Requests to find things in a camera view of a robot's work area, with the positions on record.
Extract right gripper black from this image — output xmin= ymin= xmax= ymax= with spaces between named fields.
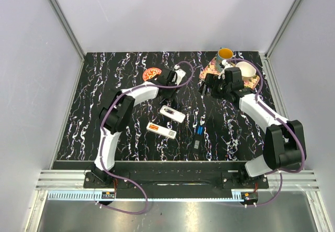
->
xmin=198 ymin=73 xmax=231 ymax=101

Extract white remote black batteries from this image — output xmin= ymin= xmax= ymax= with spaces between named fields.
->
xmin=159 ymin=105 xmax=186 ymax=123

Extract white remote orange batteries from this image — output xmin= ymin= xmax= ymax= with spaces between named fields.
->
xmin=147 ymin=123 xmax=176 ymax=139

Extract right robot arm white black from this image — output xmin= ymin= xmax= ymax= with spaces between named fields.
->
xmin=199 ymin=68 xmax=306 ymax=188

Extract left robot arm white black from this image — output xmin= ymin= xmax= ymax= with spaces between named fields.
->
xmin=84 ymin=66 xmax=186 ymax=188

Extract black remote blue batteries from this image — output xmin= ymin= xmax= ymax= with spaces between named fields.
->
xmin=191 ymin=125 xmax=205 ymax=154

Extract floral tray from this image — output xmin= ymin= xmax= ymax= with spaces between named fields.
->
xmin=199 ymin=57 xmax=260 ymax=89

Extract orange patterned small bowl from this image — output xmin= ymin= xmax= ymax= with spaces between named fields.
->
xmin=142 ymin=68 xmax=162 ymax=81

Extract blue mug yellow inside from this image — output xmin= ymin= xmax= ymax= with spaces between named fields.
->
xmin=216 ymin=48 xmax=233 ymax=63

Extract cream white bowl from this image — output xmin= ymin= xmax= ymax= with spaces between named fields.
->
xmin=236 ymin=61 xmax=256 ymax=81

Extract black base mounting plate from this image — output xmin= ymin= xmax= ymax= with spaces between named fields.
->
xmin=83 ymin=161 xmax=269 ymax=201

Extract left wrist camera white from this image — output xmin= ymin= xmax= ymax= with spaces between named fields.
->
xmin=173 ymin=69 xmax=186 ymax=85

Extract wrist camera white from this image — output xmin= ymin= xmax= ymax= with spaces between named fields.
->
xmin=173 ymin=69 xmax=186 ymax=85
xmin=221 ymin=59 xmax=234 ymax=71

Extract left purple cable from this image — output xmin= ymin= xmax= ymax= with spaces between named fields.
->
xmin=100 ymin=61 xmax=195 ymax=214

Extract purple cable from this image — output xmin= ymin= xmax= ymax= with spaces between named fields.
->
xmin=225 ymin=58 xmax=307 ymax=208
xmin=100 ymin=61 xmax=195 ymax=214

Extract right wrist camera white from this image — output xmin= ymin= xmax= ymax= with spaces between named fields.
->
xmin=221 ymin=59 xmax=234 ymax=71

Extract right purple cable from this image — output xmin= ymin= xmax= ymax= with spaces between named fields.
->
xmin=225 ymin=58 xmax=307 ymax=208

